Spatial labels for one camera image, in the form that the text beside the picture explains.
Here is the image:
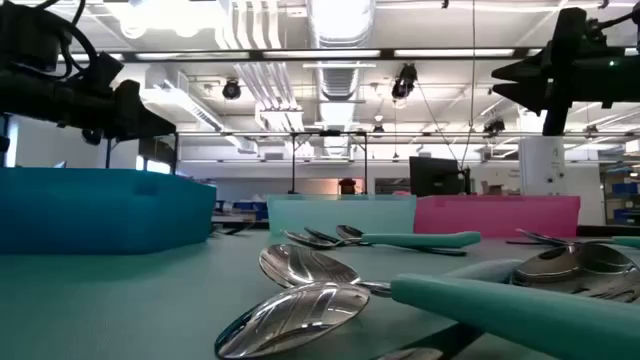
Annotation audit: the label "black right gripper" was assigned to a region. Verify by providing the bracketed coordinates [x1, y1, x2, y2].
[491, 6, 609, 137]

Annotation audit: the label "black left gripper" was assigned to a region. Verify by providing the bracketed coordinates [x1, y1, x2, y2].
[0, 52, 179, 147]

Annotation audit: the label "blue plastic bin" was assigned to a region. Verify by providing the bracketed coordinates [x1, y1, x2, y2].
[0, 167, 218, 255]

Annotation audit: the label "translucent teal plastic bin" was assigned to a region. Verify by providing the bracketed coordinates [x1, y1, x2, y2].
[266, 193, 417, 237]

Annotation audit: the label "pale blue handled spoon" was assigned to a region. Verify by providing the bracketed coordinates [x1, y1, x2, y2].
[214, 258, 524, 360]

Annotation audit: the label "white column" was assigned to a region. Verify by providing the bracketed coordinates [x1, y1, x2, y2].
[518, 135, 567, 197]

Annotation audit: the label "black overhead rig crossbar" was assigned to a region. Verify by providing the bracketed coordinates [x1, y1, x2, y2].
[54, 47, 640, 64]

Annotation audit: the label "black computer monitor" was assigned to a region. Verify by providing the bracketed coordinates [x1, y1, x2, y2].
[408, 155, 472, 197]

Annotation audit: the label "white ceiling pipes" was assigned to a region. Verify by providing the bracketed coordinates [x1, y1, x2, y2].
[214, 0, 306, 132]

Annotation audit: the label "pink plastic bin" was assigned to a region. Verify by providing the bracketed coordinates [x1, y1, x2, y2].
[413, 194, 582, 239]

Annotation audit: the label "blue storage crate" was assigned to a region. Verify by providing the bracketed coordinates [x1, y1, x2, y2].
[215, 199, 269, 221]

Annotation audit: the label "storage shelving rack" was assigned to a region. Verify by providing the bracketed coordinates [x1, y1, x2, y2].
[599, 162, 640, 226]

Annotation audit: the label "green table mat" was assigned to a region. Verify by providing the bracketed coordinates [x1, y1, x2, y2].
[0, 227, 640, 360]

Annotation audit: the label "thin hanging cable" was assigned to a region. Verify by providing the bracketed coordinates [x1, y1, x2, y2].
[458, 0, 477, 169]

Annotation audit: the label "white rectangular ceiling duct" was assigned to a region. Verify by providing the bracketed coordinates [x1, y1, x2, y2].
[144, 74, 259, 154]

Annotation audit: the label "black metal table frame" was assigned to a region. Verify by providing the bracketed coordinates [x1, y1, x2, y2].
[99, 129, 370, 196]

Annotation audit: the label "silver ventilation duct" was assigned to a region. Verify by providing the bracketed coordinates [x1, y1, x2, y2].
[307, 0, 377, 157]

